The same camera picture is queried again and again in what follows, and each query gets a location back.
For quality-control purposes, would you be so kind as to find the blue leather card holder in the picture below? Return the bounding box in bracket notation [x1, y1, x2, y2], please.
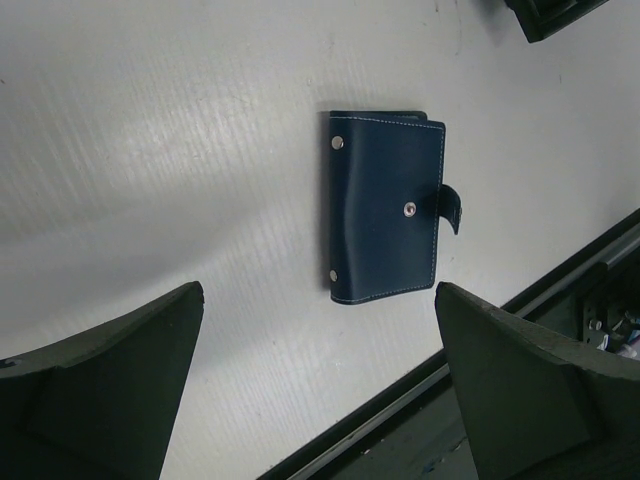
[328, 110, 462, 305]

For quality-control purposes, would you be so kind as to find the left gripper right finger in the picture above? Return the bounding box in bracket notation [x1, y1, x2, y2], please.
[435, 282, 639, 479]

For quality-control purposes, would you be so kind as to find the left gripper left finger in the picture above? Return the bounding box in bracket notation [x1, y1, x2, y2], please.
[1, 281, 204, 479]

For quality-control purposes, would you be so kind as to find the black card tray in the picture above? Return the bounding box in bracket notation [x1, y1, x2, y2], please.
[505, 0, 606, 43]

